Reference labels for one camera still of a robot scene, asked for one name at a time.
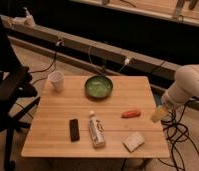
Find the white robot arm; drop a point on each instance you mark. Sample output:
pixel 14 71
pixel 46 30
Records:
pixel 185 86

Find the black eraser block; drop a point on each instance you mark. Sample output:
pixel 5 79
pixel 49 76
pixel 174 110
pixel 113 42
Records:
pixel 74 130

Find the white soap dispenser bottle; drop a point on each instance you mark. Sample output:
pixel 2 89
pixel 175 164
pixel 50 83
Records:
pixel 29 18

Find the orange carrot toy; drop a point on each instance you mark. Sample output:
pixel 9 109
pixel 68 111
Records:
pixel 131 114

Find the white sponge block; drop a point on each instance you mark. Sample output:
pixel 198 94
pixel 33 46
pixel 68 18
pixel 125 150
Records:
pixel 133 141

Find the blue box on floor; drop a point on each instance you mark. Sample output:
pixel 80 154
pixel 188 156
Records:
pixel 158 100

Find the black office chair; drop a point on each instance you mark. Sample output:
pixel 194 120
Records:
pixel 14 84

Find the green bowl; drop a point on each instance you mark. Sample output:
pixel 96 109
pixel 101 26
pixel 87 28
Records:
pixel 98 87

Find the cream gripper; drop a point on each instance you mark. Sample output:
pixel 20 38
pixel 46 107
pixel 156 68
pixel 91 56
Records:
pixel 160 112

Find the wooden table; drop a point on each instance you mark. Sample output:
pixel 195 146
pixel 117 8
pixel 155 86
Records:
pixel 49 135

